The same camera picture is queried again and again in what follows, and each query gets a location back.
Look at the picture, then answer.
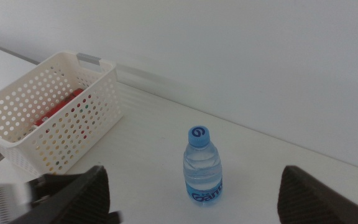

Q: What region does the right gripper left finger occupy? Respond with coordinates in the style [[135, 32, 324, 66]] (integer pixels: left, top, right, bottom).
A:
[[9, 165, 110, 224]]

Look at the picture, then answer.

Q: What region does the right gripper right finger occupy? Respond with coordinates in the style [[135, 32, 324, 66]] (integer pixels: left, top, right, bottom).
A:
[[277, 165, 358, 224]]

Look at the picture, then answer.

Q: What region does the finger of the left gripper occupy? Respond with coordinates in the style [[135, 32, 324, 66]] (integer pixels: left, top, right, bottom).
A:
[[106, 210, 122, 224]]

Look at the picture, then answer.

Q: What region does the red cola can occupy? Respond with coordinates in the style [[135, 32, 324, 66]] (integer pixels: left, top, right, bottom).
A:
[[31, 88, 85, 130]]

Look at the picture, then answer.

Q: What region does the clear water bottle blue label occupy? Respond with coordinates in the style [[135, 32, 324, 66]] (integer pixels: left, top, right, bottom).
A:
[[183, 125, 224, 205]]

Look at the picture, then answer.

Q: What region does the white perforated plastic basket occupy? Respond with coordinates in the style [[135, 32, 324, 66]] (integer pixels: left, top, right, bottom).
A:
[[0, 51, 124, 177]]

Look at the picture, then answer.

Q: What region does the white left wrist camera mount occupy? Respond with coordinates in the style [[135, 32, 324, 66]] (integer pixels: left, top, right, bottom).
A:
[[0, 182, 32, 224]]

